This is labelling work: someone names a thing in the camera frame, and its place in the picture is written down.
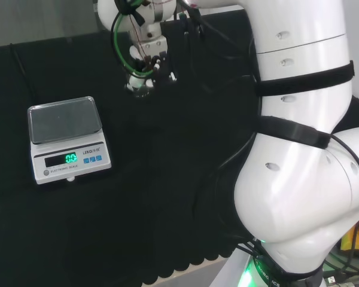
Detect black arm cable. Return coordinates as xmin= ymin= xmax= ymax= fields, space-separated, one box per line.
xmin=328 ymin=133 xmax=359 ymax=182

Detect black bench cloth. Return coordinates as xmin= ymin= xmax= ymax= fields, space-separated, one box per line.
xmin=0 ymin=13 xmax=359 ymax=287

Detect white electronic balance steel pan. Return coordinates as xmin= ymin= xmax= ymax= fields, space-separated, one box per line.
xmin=27 ymin=96 xmax=112 ymax=185

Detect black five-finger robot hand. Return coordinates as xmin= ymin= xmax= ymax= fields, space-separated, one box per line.
xmin=126 ymin=36 xmax=178 ymax=90

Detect thin black cable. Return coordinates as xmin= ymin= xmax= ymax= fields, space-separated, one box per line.
xmin=8 ymin=42 xmax=39 ymax=104

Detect green cable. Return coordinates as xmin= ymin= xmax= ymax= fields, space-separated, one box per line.
xmin=111 ymin=10 xmax=155 ymax=77

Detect clear glass beaker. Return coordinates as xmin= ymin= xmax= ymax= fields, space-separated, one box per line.
xmin=124 ymin=78 xmax=153 ymax=98

